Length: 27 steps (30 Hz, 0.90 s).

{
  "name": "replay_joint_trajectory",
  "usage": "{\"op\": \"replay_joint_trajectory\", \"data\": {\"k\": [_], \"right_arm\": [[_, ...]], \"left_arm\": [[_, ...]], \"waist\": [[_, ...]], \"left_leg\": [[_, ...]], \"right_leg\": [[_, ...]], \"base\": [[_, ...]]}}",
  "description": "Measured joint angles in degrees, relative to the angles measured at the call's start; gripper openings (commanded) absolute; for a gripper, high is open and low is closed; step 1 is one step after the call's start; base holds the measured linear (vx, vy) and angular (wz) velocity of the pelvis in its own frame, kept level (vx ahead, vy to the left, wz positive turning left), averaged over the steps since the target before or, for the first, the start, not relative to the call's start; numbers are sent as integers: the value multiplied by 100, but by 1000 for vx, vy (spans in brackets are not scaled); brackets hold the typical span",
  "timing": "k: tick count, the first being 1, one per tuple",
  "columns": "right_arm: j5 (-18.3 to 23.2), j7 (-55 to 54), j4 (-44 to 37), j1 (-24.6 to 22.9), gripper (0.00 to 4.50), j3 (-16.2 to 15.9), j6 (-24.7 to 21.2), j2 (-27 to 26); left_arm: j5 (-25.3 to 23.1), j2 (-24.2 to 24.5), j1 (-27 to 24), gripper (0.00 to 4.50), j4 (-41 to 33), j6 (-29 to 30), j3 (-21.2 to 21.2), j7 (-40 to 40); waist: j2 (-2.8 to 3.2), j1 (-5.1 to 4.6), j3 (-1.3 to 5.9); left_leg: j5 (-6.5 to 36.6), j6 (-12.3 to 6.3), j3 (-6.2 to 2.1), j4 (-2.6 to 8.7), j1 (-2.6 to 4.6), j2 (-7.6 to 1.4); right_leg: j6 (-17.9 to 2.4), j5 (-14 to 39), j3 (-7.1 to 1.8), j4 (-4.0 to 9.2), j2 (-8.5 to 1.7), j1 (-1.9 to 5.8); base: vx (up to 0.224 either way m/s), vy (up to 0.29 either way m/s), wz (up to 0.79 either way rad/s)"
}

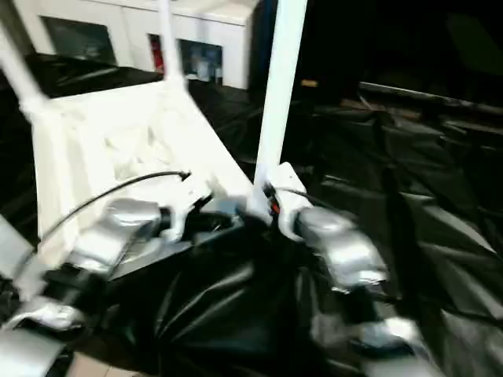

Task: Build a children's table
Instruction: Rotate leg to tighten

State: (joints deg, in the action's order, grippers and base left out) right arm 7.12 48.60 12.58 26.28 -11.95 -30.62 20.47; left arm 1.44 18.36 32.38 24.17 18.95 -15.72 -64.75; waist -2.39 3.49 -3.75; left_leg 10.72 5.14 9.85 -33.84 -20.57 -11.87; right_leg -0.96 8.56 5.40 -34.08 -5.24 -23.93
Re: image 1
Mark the black plastic mat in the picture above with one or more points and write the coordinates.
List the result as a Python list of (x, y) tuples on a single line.
[(424, 220)]

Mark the white cabinet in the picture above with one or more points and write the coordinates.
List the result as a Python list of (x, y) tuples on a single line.
[(134, 27)]

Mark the red carton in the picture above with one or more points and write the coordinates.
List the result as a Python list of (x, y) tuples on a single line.
[(156, 53)]

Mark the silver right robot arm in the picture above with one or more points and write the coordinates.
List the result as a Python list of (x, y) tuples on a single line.
[(354, 267)]

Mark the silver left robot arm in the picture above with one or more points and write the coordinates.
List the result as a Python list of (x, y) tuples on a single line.
[(102, 243)]

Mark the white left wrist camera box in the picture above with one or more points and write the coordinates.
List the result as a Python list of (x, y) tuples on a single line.
[(189, 200)]

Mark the grey metal bar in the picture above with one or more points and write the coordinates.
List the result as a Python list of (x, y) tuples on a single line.
[(432, 94)]

